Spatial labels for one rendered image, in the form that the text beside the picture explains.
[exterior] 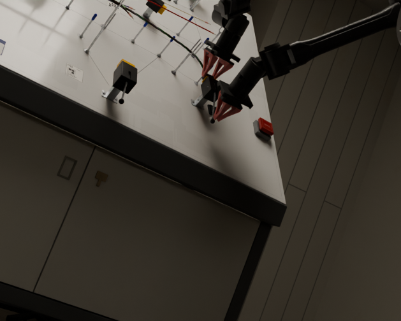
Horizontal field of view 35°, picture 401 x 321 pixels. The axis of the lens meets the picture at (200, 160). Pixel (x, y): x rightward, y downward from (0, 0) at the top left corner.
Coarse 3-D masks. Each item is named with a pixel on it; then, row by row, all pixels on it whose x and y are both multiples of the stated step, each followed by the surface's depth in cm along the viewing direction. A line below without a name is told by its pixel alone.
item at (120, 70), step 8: (120, 64) 162; (128, 64) 163; (120, 72) 159; (128, 72) 161; (136, 72) 163; (120, 80) 159; (128, 80) 159; (136, 80) 161; (112, 88) 164; (120, 88) 161; (128, 88) 161; (104, 96) 165; (112, 96) 165
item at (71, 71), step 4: (68, 64) 164; (68, 68) 163; (72, 68) 164; (76, 68) 165; (68, 72) 162; (72, 72) 163; (76, 72) 164; (80, 72) 166; (72, 76) 162; (76, 76) 163; (80, 76) 164; (80, 80) 163
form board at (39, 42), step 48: (0, 0) 164; (48, 0) 177; (96, 0) 193; (144, 0) 212; (192, 0) 234; (48, 48) 163; (96, 48) 177; (144, 48) 192; (240, 48) 234; (96, 96) 163; (144, 96) 177; (192, 96) 192; (192, 144) 177; (240, 144) 192
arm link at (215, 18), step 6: (222, 0) 180; (216, 6) 190; (222, 6) 180; (216, 12) 191; (222, 12) 182; (228, 12) 181; (234, 12) 184; (240, 12) 184; (246, 12) 185; (216, 18) 191; (222, 18) 188; (228, 18) 182; (222, 24) 189
